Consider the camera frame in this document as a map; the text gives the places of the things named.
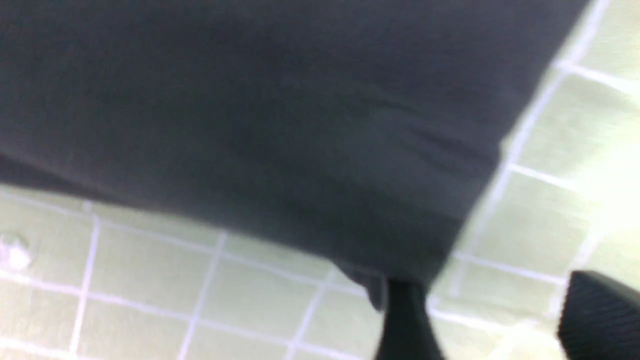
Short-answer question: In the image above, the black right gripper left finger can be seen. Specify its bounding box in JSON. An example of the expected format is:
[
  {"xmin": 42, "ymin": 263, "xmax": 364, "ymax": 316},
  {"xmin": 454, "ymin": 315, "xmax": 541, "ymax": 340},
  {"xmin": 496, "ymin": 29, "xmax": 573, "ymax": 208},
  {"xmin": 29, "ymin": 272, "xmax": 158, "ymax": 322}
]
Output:
[{"xmin": 375, "ymin": 279, "xmax": 445, "ymax": 360}]

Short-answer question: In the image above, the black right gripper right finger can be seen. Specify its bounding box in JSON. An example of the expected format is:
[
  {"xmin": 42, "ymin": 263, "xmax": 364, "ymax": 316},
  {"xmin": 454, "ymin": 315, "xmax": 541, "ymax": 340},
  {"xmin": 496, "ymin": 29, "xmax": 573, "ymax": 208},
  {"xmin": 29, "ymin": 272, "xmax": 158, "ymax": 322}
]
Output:
[{"xmin": 557, "ymin": 270, "xmax": 640, "ymax": 360}]

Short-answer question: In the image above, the dark gray long-sleeve top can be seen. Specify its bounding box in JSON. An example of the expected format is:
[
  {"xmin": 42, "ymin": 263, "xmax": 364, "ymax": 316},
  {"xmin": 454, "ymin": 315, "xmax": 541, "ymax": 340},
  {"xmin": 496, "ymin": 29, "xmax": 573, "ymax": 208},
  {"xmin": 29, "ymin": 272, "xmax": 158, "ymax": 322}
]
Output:
[{"xmin": 0, "ymin": 0, "xmax": 589, "ymax": 306}]

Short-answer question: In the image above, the light green checkered cloth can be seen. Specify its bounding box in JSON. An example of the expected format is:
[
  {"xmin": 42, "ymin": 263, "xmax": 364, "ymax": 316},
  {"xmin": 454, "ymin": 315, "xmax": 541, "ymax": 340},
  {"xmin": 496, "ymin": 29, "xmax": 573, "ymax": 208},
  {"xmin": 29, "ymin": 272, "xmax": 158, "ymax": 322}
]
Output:
[{"xmin": 0, "ymin": 0, "xmax": 640, "ymax": 360}]

